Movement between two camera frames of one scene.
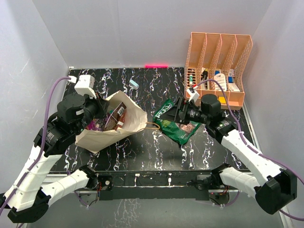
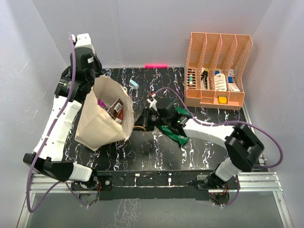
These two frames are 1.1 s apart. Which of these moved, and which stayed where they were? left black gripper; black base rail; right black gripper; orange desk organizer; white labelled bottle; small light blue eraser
Moved: left black gripper; right black gripper
Stayed: orange desk organizer; small light blue eraser; white labelled bottle; black base rail
